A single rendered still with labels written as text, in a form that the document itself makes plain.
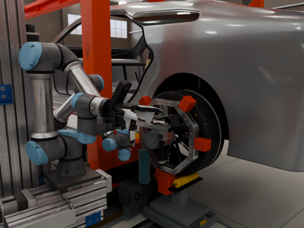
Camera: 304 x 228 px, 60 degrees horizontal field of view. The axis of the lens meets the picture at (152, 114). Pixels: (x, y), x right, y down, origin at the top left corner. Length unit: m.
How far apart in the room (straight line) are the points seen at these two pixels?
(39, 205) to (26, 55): 0.67
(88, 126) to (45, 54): 0.37
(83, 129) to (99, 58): 1.09
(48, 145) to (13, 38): 0.52
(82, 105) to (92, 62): 1.06
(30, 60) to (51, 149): 0.40
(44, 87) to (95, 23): 0.95
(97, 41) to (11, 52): 0.80
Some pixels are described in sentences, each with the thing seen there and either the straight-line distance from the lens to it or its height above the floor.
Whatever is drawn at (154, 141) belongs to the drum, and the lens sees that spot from 1.82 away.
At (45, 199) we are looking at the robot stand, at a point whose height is 0.75.
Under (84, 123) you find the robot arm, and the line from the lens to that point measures 1.03.
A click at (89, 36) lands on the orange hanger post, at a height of 1.57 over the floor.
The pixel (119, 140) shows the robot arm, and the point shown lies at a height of 0.94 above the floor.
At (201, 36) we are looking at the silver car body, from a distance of 1.98.
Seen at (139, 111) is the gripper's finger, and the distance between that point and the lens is 0.94.
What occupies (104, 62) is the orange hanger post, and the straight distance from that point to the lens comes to 2.07.
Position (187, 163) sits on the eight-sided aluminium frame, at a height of 0.70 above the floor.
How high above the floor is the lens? 1.36
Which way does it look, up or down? 10 degrees down
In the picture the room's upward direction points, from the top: straight up
